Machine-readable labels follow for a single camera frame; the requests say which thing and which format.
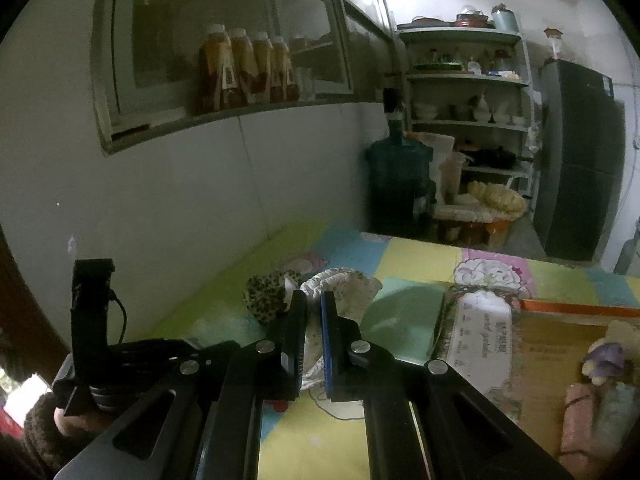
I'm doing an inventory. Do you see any teal pot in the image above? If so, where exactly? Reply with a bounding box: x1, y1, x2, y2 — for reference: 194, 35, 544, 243
491, 4, 521, 33

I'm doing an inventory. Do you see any purple white plush toy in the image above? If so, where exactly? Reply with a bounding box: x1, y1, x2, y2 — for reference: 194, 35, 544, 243
581, 320, 640, 386

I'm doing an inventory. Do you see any yellow dried food pile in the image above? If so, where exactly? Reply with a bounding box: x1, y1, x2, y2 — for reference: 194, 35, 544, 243
467, 180, 528, 221

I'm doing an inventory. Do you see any leopard print cloth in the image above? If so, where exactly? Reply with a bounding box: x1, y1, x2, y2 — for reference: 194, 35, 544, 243
243, 269, 303, 326

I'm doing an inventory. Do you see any dark grey fridge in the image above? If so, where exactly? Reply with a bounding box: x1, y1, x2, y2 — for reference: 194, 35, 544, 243
532, 59, 628, 263

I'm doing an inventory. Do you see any sliding glass window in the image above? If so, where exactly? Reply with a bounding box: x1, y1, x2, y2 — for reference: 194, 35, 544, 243
92, 0, 396, 156

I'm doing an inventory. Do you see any floral tissue pack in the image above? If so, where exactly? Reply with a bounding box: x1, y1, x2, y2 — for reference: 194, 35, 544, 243
440, 282, 526, 411

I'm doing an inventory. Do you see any black pan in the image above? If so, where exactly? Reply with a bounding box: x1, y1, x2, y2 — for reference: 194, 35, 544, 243
457, 145, 533, 171

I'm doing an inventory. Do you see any clear plastic bag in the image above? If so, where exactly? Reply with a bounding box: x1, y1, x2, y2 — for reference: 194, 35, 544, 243
440, 152, 473, 206

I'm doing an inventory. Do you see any person's left hand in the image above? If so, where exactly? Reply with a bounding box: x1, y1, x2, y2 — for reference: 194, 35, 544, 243
51, 401, 109, 437

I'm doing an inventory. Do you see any row of white bowls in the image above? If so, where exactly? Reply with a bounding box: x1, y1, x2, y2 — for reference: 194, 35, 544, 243
412, 95, 528, 126

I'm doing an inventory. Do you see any person's left forearm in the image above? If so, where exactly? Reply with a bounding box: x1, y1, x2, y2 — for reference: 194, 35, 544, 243
0, 390, 96, 480

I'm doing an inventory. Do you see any black cable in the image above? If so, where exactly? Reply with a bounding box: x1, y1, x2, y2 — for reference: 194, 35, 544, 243
107, 289, 129, 347

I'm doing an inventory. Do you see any green white tissue pack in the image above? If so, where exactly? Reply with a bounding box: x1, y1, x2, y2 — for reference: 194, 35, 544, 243
595, 380, 640, 456

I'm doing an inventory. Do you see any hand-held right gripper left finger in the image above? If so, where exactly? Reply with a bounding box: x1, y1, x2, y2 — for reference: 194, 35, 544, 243
55, 290, 308, 480

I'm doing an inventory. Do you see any light green box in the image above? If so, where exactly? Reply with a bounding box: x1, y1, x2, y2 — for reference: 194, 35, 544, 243
360, 277, 446, 363

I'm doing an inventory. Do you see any orange juice bottle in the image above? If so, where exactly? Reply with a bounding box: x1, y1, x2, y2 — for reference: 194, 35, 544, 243
197, 25, 236, 113
227, 28, 261, 108
270, 36, 301, 103
250, 31, 274, 103

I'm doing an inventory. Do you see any glass jar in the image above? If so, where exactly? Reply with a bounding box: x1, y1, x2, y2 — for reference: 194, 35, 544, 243
545, 27, 565, 63

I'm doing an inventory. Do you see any white lace-edged cloth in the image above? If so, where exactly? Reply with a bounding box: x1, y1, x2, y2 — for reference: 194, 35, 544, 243
297, 266, 383, 391

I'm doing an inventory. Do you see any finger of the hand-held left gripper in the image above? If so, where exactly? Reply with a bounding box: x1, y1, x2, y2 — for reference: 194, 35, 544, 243
150, 338, 242, 387

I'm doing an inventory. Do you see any black water pump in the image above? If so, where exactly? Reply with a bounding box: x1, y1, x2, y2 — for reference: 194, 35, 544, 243
382, 87, 405, 133

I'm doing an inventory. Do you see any pink towel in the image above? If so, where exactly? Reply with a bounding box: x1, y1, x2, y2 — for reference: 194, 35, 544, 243
557, 382, 608, 471

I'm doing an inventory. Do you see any large water jug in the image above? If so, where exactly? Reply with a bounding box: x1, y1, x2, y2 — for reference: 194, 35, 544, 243
364, 130, 436, 241

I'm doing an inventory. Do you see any orange-rimmed cardboard box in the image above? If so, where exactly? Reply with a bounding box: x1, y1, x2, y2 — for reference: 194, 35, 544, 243
510, 297, 640, 461

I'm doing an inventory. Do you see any stack of red bowls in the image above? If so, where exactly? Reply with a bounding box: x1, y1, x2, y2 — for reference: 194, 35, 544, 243
455, 10, 491, 28

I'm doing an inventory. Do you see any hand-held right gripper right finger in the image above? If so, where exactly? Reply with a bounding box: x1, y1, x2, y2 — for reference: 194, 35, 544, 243
320, 290, 576, 480

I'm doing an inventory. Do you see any white shelf rack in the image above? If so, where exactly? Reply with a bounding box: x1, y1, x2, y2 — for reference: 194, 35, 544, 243
397, 25, 536, 201

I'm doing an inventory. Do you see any white sack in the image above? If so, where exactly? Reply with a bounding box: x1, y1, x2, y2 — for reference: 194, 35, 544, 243
415, 132, 456, 206

